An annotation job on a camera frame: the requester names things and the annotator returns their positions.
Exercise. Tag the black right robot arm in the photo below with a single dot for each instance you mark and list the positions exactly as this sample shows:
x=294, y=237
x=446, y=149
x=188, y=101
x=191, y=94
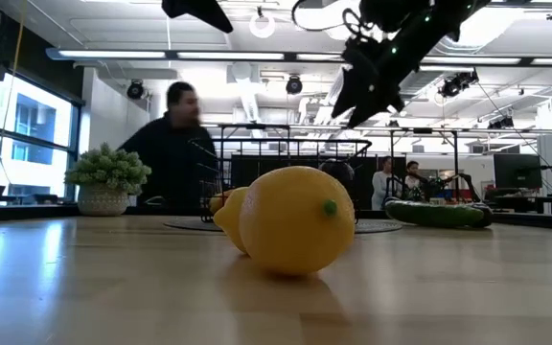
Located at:
x=443, y=19

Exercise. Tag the dark purple long eggplant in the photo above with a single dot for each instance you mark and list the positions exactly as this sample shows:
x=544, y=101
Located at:
x=487, y=215

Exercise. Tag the black overhead light bar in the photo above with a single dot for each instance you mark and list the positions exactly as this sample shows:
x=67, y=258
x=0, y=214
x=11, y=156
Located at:
x=290, y=56

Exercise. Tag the black background desk frame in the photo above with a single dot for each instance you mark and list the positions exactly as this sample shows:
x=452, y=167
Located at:
x=257, y=125
x=422, y=130

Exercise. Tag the black computer monitor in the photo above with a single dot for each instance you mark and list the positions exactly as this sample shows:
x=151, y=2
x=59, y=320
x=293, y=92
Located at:
x=518, y=170

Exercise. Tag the yellow lemon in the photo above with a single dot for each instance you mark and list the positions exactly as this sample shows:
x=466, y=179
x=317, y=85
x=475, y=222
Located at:
x=295, y=225
x=228, y=218

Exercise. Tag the green cucumber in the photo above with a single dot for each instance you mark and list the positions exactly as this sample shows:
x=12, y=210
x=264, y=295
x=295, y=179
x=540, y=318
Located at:
x=434, y=214

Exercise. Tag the white round ceiling lamp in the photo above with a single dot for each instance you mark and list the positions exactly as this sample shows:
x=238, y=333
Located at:
x=262, y=25

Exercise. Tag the person walking past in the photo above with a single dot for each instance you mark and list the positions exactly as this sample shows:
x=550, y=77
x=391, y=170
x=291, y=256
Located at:
x=170, y=153

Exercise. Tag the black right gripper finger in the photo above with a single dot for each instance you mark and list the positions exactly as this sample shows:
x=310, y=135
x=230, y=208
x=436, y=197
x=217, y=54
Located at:
x=352, y=91
x=376, y=109

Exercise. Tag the standing person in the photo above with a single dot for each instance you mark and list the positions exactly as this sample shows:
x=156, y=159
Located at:
x=381, y=187

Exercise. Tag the black ceiling spotlight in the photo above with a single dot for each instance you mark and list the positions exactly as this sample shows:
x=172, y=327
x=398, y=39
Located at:
x=135, y=89
x=451, y=87
x=294, y=85

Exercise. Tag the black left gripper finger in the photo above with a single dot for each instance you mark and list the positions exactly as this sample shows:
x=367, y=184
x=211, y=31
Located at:
x=199, y=9

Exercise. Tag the person at distant desk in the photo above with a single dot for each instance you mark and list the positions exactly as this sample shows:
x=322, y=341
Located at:
x=412, y=172

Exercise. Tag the green plant in white pot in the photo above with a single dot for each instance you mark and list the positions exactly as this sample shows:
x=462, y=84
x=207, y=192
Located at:
x=108, y=167

